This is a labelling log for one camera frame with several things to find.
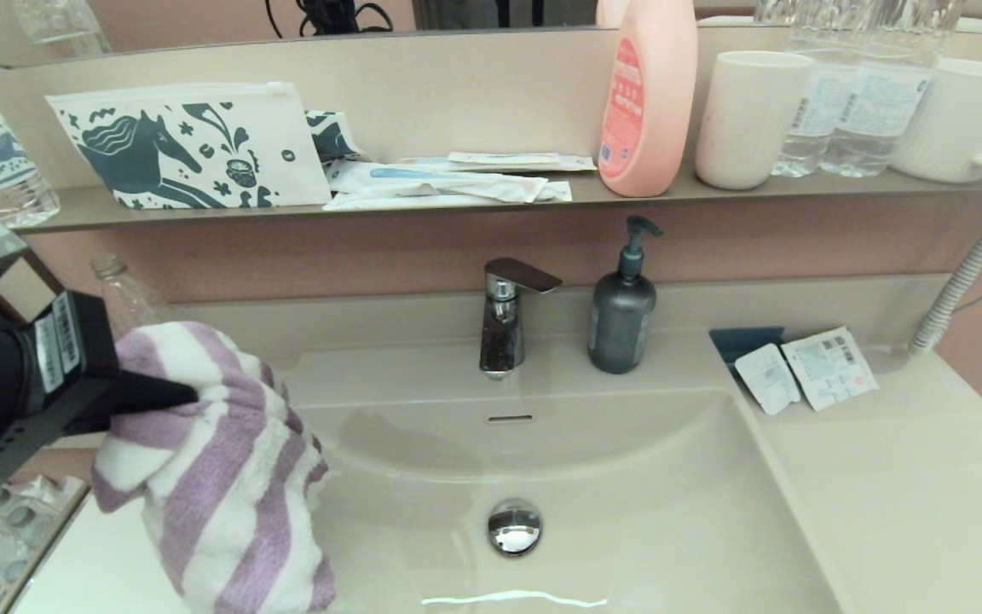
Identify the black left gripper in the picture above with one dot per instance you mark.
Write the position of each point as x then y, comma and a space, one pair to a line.
5, 384

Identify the purple white striped towel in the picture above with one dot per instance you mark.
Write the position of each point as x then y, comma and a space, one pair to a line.
227, 477

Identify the chrome sink faucet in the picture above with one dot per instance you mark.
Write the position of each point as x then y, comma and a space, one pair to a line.
501, 331

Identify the beige wash basin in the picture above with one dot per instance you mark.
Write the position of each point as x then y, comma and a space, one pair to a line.
627, 512

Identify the slim clear plastic bottle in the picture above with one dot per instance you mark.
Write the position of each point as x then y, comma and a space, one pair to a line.
126, 298

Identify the white pouch blue horse print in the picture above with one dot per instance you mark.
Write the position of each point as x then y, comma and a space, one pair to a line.
137, 152

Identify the flat white packet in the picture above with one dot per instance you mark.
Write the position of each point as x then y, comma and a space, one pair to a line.
389, 202

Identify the wrapped toiletry packets on shelf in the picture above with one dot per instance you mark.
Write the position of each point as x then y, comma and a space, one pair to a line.
457, 182

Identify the chrome drain stopper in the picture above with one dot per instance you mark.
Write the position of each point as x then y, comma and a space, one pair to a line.
514, 527

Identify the thin white blue sachet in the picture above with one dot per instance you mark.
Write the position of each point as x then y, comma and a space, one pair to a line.
499, 158

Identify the dark grey pump soap bottle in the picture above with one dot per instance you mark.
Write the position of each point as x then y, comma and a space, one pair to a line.
619, 322

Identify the pink lotion bottle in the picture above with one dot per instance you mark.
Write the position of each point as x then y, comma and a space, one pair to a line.
660, 102

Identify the dark blue sachet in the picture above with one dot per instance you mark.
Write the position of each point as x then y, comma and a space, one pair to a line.
742, 341

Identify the small white sachet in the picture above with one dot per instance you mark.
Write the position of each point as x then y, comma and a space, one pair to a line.
769, 379

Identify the white ribbed tumbler cup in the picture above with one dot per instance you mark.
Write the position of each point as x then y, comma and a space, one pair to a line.
751, 119

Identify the large white barcode sachet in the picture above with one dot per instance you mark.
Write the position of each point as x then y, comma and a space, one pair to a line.
828, 367

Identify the clear ribbed water bottle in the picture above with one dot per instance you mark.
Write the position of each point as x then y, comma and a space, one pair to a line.
809, 111
886, 111

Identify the grey brown wall shelf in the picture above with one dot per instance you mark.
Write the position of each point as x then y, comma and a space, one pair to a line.
201, 210

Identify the wall mirror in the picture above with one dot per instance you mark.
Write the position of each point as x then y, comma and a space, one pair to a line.
201, 17

